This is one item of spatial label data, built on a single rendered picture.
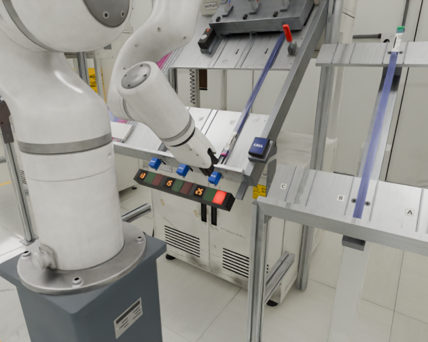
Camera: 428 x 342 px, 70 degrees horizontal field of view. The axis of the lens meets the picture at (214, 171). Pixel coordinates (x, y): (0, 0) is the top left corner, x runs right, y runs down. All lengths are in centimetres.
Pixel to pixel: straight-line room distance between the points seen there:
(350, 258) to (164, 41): 67
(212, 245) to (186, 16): 101
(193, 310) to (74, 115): 113
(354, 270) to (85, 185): 68
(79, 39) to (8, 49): 12
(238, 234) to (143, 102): 85
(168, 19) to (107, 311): 50
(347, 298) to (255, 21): 89
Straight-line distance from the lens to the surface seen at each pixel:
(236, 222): 127
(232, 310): 142
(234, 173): 80
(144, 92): 55
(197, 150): 66
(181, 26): 63
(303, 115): 278
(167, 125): 60
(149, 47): 66
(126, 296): 53
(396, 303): 165
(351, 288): 92
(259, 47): 112
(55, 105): 42
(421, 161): 270
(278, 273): 111
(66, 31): 38
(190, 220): 142
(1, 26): 45
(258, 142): 78
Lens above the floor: 100
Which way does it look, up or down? 20 degrees down
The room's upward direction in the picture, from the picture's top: straight up
